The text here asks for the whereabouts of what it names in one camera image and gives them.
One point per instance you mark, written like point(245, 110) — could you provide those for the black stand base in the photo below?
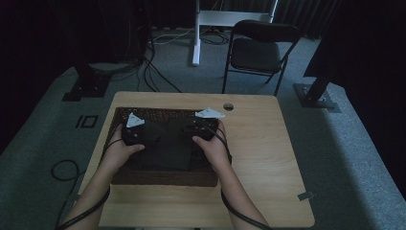
point(316, 97)
point(87, 87)

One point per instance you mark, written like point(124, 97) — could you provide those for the dark cloth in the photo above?
point(169, 150)

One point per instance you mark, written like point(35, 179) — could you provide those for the person's right hand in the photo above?
point(214, 150)

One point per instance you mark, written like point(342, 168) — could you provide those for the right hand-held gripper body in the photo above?
point(204, 126)

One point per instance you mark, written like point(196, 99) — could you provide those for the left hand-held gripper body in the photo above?
point(134, 131)

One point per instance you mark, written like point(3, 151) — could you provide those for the person's left hand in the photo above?
point(119, 153)

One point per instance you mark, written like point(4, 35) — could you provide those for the brown wicker basket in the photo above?
point(166, 179)

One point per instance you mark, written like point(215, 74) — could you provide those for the black folding chair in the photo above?
point(255, 54)

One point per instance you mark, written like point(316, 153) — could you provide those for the white desk frame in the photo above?
point(196, 41)

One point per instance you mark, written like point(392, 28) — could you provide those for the grey tape piece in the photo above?
point(305, 195)

